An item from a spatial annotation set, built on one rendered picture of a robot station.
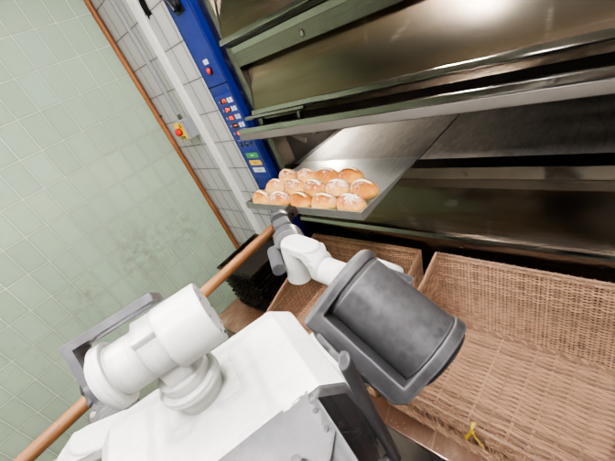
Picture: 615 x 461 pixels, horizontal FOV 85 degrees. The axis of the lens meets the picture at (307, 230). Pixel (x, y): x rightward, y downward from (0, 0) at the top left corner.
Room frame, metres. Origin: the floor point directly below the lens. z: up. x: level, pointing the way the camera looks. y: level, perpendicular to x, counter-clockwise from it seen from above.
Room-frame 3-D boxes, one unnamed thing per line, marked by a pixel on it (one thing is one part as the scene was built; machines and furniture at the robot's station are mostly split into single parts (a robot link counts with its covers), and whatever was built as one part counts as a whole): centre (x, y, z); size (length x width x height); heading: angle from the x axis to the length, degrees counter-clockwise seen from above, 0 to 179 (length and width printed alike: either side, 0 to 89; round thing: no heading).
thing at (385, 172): (1.12, -0.13, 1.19); 0.55 x 0.36 x 0.03; 37
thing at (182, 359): (0.26, 0.17, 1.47); 0.10 x 0.07 x 0.09; 106
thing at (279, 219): (0.87, 0.06, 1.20); 0.12 x 0.10 x 0.13; 2
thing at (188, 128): (1.91, 0.36, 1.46); 0.10 x 0.07 x 0.10; 36
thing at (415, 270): (1.04, 0.00, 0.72); 0.56 x 0.49 x 0.28; 37
